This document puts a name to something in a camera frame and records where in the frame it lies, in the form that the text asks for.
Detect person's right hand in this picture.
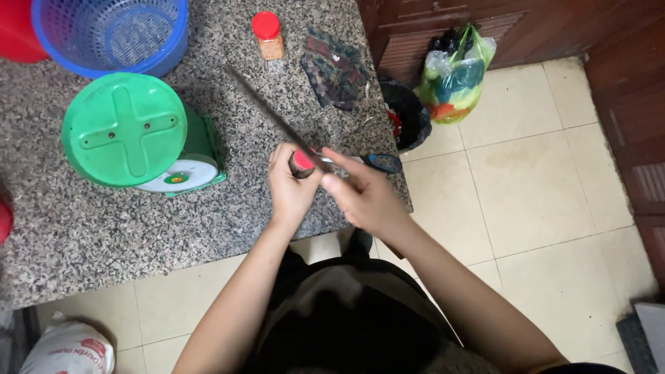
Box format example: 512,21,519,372
320,147,412,241

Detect person's left hand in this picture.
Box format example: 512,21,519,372
267,143,325,223

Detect red-capped dark spice jar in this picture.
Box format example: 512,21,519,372
289,150,317,179

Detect long dark knife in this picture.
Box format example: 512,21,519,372
227,65,333,172

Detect black trash bin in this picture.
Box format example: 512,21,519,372
379,78,433,152

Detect dark patterned cloth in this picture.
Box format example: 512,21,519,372
300,27,371,111

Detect person's dark clothing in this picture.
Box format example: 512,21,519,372
241,229,629,374

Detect green plastic bag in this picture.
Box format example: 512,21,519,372
418,23,497,125

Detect red-capped orange spice jar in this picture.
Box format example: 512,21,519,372
251,11,285,61

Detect green kitchen scale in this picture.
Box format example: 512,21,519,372
61,72,228,198

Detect blue plastic colander basket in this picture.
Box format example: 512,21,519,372
31,0,190,80

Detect white printed sack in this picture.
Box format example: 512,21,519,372
20,312,116,374

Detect red plastic object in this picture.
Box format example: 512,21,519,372
0,197,14,245

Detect grey floor mat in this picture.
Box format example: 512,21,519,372
616,312,659,374

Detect red plastic basin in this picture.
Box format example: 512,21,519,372
0,0,50,64

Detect blue-handled scissors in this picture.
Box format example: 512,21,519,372
318,153,403,175

